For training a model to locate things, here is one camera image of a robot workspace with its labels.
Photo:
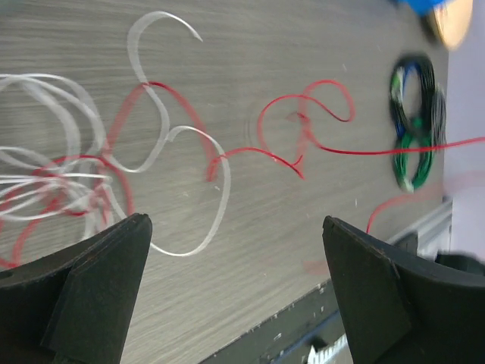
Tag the blue three-compartment plastic bin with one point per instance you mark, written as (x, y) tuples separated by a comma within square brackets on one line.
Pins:
[(423, 7)]

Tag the beige decorated ceramic plate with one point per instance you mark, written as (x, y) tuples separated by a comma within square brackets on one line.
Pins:
[(450, 21)]

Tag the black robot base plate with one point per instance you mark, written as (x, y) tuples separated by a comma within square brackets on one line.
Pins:
[(288, 335)]

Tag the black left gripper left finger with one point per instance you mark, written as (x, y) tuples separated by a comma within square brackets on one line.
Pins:
[(75, 305)]

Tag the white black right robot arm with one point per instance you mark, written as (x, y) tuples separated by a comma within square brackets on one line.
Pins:
[(468, 264)]

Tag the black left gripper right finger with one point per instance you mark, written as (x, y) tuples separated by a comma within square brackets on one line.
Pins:
[(401, 308)]

